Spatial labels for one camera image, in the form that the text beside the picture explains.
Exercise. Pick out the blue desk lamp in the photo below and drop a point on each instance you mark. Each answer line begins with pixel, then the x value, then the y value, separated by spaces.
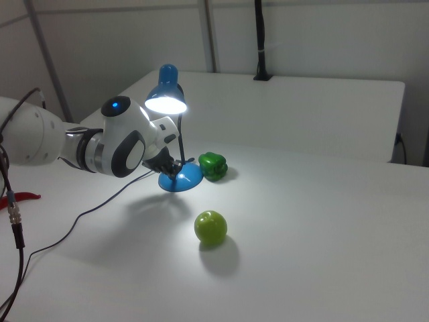
pixel 187 177

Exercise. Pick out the black pole with clamp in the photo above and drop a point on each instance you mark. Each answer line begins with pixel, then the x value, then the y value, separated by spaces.
pixel 261 40

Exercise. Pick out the green bell pepper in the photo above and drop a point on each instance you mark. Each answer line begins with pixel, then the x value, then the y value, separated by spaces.
pixel 212 167

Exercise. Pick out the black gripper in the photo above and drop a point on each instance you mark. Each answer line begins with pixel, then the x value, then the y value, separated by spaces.
pixel 161 162

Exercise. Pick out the yellow-green apple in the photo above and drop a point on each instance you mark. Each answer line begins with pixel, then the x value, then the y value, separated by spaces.
pixel 210 228

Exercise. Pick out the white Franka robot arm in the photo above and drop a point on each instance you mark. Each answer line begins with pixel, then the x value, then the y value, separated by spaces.
pixel 124 141

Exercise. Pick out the red chili pepper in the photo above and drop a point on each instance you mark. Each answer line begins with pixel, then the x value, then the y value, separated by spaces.
pixel 27 196

